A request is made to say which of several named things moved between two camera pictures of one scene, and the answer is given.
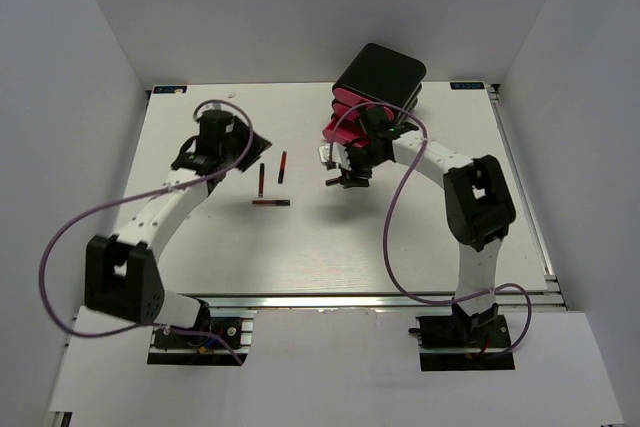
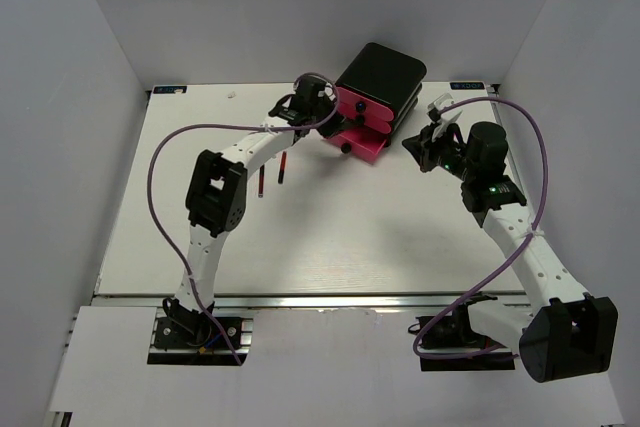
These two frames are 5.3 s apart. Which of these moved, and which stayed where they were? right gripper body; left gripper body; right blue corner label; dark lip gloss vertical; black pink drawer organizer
Moved: left gripper body; right gripper body
Stayed: dark lip gloss vertical; right blue corner label; black pink drawer organizer
